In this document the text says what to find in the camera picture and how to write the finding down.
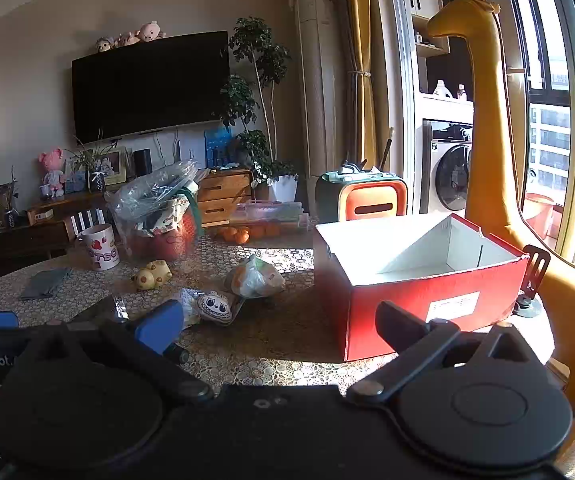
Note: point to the blue printed box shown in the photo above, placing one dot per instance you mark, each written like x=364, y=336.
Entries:
x=218, y=147

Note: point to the white detergent bottle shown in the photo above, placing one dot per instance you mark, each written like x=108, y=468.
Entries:
x=442, y=90

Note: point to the green and orange storage stool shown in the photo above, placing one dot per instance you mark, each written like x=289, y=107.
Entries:
x=367, y=200

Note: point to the black cylinder speaker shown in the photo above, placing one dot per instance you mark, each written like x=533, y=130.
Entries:
x=143, y=162

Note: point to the pink plush toy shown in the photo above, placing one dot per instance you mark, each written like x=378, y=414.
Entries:
x=151, y=31

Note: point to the white mug with red print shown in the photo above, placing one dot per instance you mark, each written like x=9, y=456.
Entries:
x=99, y=250

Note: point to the silver washing machine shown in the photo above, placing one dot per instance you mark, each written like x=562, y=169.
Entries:
x=447, y=170

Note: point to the wooden drawer cabinet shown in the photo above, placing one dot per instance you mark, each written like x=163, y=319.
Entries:
x=222, y=195

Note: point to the white plant pot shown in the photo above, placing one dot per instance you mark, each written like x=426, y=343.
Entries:
x=285, y=189

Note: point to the orange bucket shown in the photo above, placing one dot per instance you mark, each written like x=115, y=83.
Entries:
x=537, y=215

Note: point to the large clear bag of goods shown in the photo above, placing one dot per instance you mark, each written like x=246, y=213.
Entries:
x=160, y=210

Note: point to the white slatted chair back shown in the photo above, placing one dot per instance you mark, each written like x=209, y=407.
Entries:
x=84, y=220

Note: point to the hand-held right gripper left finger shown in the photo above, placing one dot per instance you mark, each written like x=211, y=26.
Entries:
x=160, y=325

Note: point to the white skull-face plush pouch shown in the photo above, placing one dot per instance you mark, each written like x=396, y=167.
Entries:
x=215, y=307

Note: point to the small clear wrapper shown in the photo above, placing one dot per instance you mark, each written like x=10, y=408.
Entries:
x=188, y=305

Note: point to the clear plastic storage case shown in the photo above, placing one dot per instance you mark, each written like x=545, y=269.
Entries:
x=267, y=212

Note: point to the grey plush toy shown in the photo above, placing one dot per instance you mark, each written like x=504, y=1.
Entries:
x=104, y=45

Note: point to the clear plastic bag with orange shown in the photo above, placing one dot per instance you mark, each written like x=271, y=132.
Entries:
x=255, y=277

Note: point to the white wall cabinet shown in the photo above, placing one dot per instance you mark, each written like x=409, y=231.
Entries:
x=420, y=0

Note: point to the black phone stand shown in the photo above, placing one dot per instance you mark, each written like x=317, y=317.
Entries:
x=535, y=270

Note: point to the dark wooden console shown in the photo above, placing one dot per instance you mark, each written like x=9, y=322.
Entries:
x=22, y=240

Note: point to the yellow pig toy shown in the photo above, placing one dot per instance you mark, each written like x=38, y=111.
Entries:
x=151, y=275

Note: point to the framed photo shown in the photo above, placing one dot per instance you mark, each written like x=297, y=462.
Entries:
x=112, y=166

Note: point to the pink doll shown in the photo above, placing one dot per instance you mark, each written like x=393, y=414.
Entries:
x=53, y=170

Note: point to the grey cloth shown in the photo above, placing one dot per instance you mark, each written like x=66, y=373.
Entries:
x=44, y=283

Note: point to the small clear bottle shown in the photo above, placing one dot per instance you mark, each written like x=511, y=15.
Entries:
x=462, y=92

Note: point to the cream floor air conditioner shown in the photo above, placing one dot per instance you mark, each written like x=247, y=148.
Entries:
x=317, y=85

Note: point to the yellow curtain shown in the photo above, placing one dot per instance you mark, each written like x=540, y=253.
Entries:
x=360, y=60

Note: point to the white cardboard box red rim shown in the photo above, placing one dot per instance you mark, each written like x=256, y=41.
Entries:
x=417, y=270

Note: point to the black wall television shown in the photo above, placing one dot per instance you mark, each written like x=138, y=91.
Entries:
x=150, y=85

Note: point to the lace-covered desktop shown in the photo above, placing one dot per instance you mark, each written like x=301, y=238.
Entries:
x=277, y=330

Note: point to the yellow giraffe seat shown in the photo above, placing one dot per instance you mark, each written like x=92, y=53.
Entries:
x=487, y=110

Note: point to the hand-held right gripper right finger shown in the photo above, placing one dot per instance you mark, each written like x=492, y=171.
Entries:
x=397, y=325

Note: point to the tall green potted plant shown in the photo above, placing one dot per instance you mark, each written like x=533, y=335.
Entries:
x=255, y=90

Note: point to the glass balcony window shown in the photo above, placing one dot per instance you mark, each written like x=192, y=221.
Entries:
x=547, y=135

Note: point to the white wrapper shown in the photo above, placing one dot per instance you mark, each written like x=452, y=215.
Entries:
x=119, y=307

